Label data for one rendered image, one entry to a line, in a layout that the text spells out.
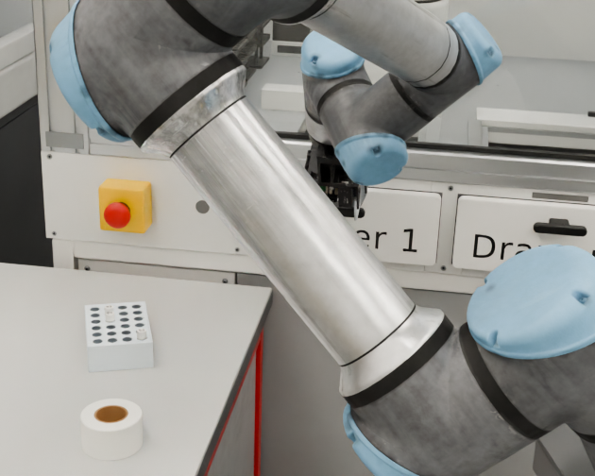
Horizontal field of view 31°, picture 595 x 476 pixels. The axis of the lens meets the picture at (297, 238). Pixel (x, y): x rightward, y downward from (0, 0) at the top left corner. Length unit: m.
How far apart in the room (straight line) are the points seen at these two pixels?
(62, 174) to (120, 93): 0.79
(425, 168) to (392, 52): 0.52
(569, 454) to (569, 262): 0.27
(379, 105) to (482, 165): 0.39
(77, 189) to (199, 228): 0.20
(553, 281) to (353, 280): 0.16
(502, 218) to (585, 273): 0.71
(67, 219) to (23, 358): 0.32
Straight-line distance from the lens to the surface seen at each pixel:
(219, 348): 1.46
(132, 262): 1.70
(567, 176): 1.58
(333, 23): 0.98
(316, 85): 1.27
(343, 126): 1.22
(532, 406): 0.89
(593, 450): 0.97
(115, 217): 1.59
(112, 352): 1.40
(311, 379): 1.74
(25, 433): 1.30
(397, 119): 1.20
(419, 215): 1.57
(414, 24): 1.07
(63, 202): 1.70
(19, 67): 2.46
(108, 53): 0.89
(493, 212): 1.57
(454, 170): 1.57
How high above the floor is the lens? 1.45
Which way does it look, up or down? 22 degrees down
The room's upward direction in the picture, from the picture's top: 2 degrees clockwise
